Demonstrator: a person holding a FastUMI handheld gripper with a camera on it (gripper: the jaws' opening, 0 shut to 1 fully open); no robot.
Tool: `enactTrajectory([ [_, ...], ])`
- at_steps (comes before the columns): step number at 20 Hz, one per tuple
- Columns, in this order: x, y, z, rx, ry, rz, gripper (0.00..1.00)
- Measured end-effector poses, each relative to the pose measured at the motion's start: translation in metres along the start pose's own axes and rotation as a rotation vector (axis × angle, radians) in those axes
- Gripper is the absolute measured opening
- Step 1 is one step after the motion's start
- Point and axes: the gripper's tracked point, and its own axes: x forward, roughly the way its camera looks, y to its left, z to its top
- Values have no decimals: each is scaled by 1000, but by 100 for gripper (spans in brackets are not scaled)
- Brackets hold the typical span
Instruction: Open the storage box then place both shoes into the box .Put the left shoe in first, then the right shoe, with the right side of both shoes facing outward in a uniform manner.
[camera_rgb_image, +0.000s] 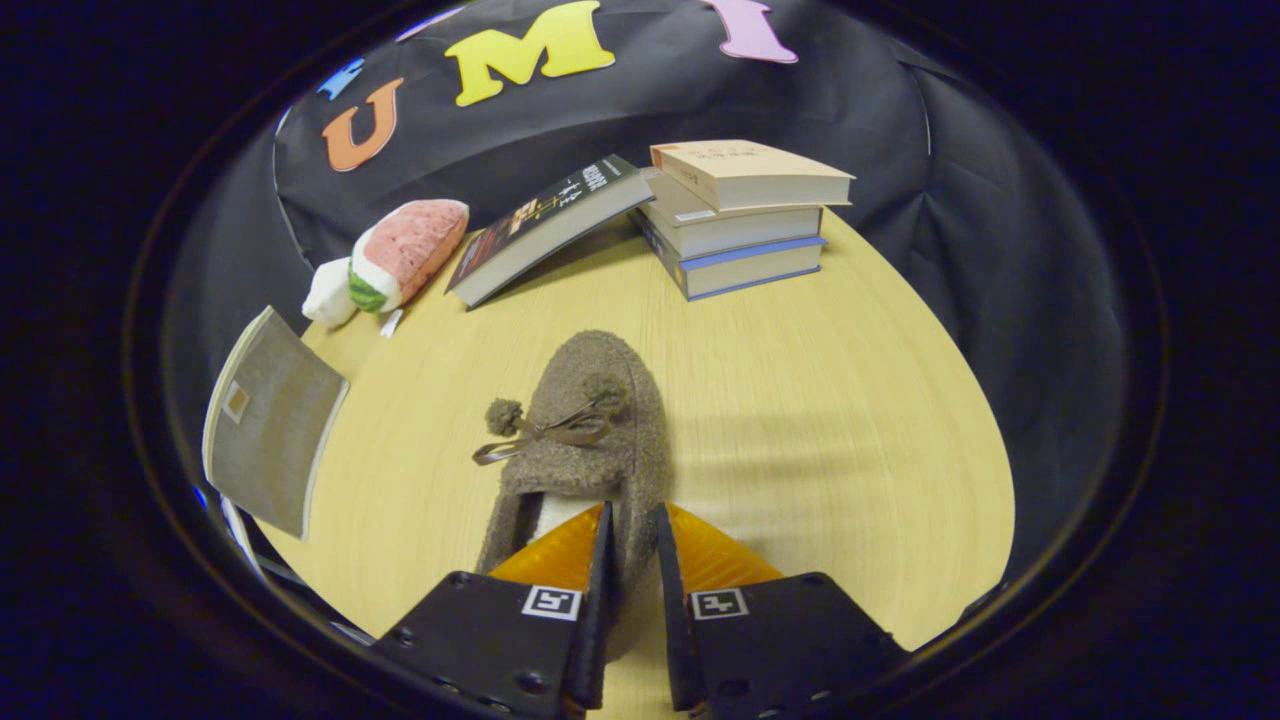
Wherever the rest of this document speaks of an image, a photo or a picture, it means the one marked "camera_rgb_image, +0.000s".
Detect watermelon slice plush toy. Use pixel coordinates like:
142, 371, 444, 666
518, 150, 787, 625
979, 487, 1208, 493
348, 199, 470, 314

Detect white plush toy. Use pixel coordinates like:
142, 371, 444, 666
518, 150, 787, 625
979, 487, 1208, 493
302, 257, 359, 328

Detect grey fabric storage box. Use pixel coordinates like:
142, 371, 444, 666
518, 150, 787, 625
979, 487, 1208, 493
202, 306, 351, 541

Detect brown fuzzy shoe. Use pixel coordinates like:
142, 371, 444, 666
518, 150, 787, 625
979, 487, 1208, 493
472, 330, 673, 661

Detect blue book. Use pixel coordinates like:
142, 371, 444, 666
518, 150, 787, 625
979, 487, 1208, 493
632, 210, 829, 302

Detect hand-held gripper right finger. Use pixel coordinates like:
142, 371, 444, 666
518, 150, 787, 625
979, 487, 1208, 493
655, 503, 911, 720

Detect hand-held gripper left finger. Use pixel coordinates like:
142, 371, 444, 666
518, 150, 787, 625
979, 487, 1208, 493
375, 502, 614, 720

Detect black book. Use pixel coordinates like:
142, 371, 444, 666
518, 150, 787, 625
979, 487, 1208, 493
445, 154, 656, 310

